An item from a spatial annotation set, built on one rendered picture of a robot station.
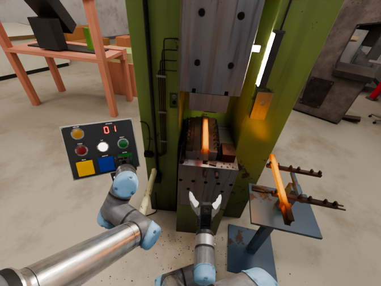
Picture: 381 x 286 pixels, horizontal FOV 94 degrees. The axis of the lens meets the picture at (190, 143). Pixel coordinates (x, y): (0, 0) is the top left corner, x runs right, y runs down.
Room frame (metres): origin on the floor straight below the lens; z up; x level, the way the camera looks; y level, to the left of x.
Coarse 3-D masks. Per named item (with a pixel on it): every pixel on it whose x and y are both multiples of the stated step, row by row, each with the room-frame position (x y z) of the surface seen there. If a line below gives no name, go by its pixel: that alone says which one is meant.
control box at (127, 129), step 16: (64, 128) 0.68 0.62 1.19; (80, 128) 0.70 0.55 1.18; (96, 128) 0.72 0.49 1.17; (112, 128) 0.75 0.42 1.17; (128, 128) 0.78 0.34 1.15; (64, 144) 0.64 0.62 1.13; (80, 144) 0.66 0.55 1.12; (96, 144) 0.68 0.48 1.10; (112, 144) 0.70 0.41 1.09; (128, 144) 0.73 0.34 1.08; (80, 160) 0.61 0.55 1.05; (96, 160) 0.64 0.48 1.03
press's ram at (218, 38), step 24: (192, 0) 0.83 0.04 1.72; (216, 0) 0.83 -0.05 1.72; (240, 0) 0.83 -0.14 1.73; (264, 0) 0.83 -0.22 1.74; (192, 24) 0.83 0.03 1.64; (216, 24) 0.83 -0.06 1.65; (240, 24) 0.83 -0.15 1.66; (192, 48) 0.83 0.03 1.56; (216, 48) 0.83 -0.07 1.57; (240, 48) 0.83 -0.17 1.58; (192, 72) 0.83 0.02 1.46; (216, 72) 0.83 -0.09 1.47; (240, 72) 0.83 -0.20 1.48
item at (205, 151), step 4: (204, 120) 1.17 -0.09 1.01; (204, 124) 1.11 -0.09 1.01; (204, 128) 1.06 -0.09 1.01; (204, 132) 1.01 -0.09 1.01; (204, 136) 0.97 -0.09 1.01; (204, 140) 0.92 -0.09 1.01; (204, 144) 0.88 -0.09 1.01; (204, 148) 0.84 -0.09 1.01; (204, 152) 0.80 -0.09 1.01; (208, 152) 0.82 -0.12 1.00; (204, 156) 0.76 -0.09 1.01; (204, 160) 0.73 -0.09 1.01
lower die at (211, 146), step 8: (200, 120) 1.20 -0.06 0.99; (208, 120) 1.19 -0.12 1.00; (192, 128) 1.09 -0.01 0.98; (200, 128) 1.08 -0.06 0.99; (208, 128) 1.08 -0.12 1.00; (192, 136) 0.99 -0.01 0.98; (200, 136) 0.99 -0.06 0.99; (208, 136) 0.98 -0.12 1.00; (192, 144) 0.90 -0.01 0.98; (200, 144) 0.90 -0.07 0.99; (208, 144) 0.89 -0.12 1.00; (216, 144) 0.91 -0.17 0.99; (192, 152) 0.83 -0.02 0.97; (200, 152) 0.83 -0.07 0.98; (216, 152) 0.83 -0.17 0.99; (208, 160) 0.83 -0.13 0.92
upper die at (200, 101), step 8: (192, 96) 0.83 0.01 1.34; (200, 96) 0.83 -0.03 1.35; (208, 96) 0.83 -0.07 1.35; (216, 96) 0.83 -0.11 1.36; (224, 96) 0.83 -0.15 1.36; (192, 104) 0.83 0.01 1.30; (200, 104) 0.83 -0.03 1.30; (208, 104) 0.83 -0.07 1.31; (216, 104) 0.83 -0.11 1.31; (224, 104) 0.83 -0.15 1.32; (224, 112) 0.83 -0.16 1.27
